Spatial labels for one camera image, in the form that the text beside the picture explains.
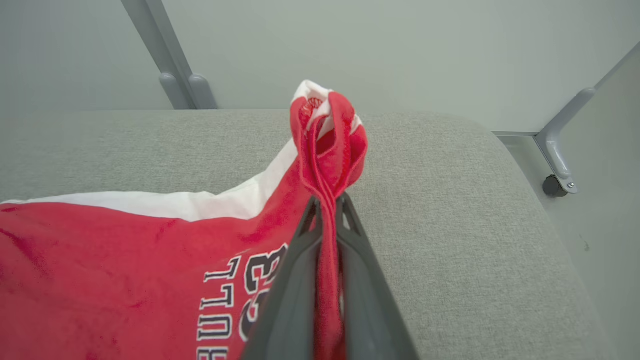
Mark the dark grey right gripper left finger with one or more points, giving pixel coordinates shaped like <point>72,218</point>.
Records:
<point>290,310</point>

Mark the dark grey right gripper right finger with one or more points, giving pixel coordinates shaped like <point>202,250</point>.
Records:
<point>370,310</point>

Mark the red basketball jersey number 23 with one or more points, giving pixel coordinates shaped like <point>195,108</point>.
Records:
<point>125,275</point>

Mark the black caster wheel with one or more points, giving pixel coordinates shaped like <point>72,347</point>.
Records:
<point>552,186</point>

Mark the grey partition post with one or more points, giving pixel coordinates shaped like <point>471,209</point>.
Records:
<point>162,50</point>

